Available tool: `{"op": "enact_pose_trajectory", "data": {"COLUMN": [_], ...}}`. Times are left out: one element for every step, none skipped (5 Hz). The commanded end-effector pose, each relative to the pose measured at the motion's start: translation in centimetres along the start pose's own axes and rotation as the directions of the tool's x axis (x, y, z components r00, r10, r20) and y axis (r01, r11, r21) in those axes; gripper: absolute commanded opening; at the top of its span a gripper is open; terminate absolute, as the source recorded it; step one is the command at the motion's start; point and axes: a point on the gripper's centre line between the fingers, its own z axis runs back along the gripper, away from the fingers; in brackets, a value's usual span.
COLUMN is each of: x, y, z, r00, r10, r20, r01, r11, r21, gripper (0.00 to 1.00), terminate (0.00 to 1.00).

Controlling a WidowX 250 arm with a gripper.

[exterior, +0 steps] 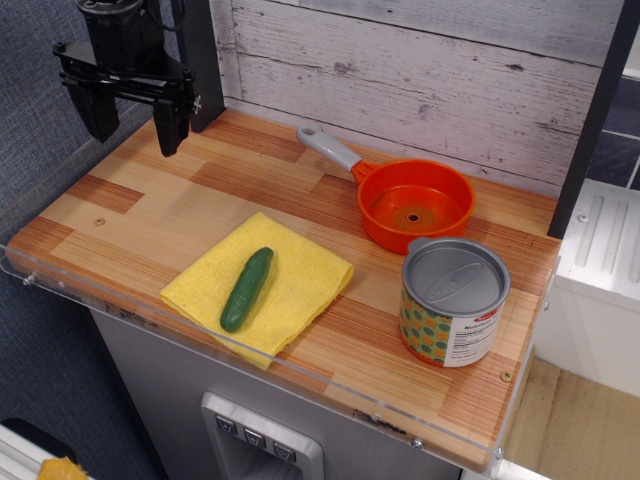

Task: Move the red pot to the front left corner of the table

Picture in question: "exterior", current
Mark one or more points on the grey toy fridge cabinet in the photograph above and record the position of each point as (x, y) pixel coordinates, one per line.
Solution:
(166, 375)

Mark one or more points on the right black upright post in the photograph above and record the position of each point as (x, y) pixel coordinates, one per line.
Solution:
(612, 71)

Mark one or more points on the yellow object bottom left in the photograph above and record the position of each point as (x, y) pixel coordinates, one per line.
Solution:
(61, 469)

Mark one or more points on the black upright post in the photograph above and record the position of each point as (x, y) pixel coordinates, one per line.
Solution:
(197, 49)
(612, 71)

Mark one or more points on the yellow folded cloth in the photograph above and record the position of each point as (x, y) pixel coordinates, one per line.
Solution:
(304, 279)

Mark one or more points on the white toy sink unit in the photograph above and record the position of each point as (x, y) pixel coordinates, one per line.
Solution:
(589, 324)

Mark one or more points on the clear acrylic table edge guard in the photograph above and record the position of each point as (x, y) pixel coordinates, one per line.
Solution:
(353, 355)

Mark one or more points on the orange pot with grey handle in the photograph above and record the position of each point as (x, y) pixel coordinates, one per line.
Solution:
(402, 200)

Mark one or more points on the silver dispenser panel with buttons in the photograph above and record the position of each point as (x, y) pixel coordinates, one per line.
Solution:
(248, 445)

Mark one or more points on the toy food can grey lid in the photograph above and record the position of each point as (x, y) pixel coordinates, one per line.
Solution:
(454, 291)

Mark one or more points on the left black upright post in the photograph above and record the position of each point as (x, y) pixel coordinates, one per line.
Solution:
(197, 49)

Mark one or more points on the green toy cucumber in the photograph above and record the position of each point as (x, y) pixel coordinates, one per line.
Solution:
(246, 290)

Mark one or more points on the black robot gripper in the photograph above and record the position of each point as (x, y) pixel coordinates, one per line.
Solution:
(125, 57)

